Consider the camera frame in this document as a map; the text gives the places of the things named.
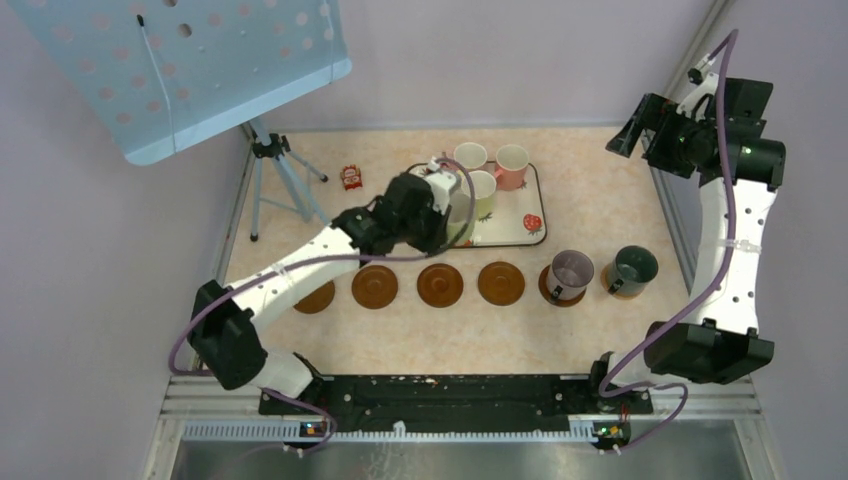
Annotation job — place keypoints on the strawberry enamel tray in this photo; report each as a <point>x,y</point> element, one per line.
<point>518,218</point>

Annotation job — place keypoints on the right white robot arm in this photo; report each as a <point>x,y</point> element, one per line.
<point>716,337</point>

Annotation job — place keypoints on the woven rattan coaster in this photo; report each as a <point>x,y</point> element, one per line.
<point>607,286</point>

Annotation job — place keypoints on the yellow green mug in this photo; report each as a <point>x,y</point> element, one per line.
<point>485,187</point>

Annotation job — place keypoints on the purple mug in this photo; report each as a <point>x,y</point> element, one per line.
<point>570,272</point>

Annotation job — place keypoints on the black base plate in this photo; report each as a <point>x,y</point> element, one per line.
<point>520,403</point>

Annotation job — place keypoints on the blue perforated board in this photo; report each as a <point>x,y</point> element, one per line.
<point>163,76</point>

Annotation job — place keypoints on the brown wooden coaster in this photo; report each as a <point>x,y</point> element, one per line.
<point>501,283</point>
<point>440,285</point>
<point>318,300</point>
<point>550,298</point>
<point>374,287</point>

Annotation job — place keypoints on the light green mug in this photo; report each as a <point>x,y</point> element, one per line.
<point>460,203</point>

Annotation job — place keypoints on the small red toy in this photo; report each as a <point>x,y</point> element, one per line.
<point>351,177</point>

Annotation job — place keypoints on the light blue tripod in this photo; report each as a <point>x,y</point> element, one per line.
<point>283,178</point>

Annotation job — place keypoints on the white cable duct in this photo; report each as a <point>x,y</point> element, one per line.
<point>292,432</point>

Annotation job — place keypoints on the salmon pink mug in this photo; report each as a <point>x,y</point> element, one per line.
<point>512,162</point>

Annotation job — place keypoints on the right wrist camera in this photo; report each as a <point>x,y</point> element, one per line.
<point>705,82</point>

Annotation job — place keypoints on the pale pink mug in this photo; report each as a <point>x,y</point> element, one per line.
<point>472,156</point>

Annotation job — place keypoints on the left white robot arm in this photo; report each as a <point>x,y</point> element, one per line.
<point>228,320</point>

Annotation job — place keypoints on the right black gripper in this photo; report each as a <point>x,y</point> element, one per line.
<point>658,115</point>

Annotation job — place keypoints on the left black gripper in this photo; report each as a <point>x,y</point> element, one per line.
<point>437,234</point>

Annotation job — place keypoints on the dark green mug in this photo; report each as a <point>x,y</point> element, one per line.
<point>633,268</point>

